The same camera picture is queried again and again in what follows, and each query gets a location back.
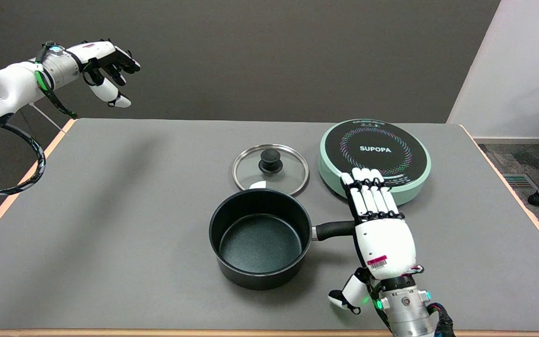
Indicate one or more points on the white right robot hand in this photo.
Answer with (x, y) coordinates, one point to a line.
(384, 243)

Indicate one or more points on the metal floor vent grille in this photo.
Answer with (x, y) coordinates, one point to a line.
(520, 181)

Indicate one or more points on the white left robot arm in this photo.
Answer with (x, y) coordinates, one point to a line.
(12, 89)

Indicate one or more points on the glass lid with black knob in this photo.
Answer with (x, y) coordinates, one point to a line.
(270, 161)

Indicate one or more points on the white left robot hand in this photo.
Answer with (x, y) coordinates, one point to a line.
(103, 51)

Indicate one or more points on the mint green induction cooker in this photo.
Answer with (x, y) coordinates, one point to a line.
(375, 145)

